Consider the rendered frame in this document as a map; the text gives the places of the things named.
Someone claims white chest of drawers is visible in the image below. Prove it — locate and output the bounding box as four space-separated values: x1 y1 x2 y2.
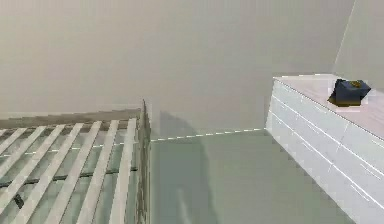
265 73 384 224

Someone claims dark blue box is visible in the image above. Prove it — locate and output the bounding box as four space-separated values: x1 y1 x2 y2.
327 78 372 108

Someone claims white slatted bed frame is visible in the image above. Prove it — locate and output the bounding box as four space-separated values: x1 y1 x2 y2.
0 98 152 224

